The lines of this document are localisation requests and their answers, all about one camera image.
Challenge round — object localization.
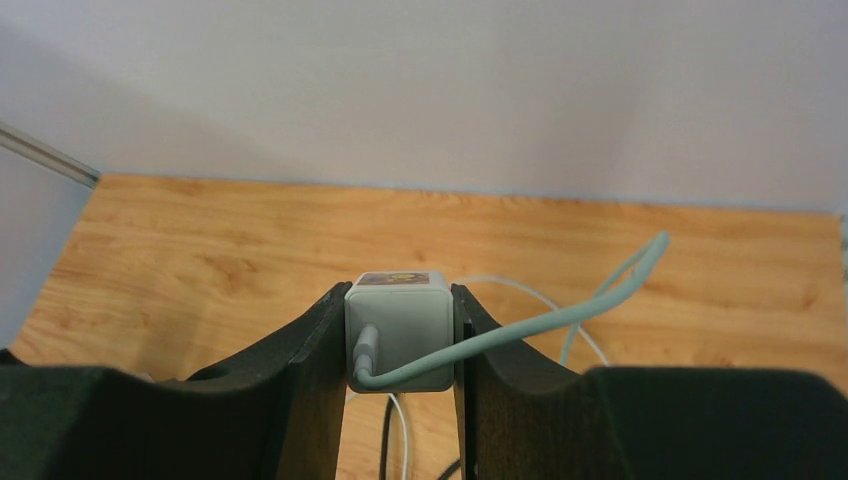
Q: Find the left aluminium frame post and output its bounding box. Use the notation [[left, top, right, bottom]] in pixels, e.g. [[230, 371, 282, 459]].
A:
[[1, 122, 100, 188]]

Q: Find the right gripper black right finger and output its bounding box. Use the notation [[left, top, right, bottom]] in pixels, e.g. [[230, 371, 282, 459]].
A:
[[451, 283, 848, 480]]

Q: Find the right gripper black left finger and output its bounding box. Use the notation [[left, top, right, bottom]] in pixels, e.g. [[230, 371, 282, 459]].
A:
[[1, 283, 349, 479]]

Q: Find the white square charger plug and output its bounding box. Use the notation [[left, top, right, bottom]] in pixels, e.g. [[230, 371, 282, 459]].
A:
[[344, 270, 456, 394]]

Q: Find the white round charger cable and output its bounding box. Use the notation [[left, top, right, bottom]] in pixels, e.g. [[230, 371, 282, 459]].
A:
[[344, 275, 611, 480]]

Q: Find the white square charger cable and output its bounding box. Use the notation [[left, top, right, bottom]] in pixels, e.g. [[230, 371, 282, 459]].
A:
[[352, 231, 672, 392]]

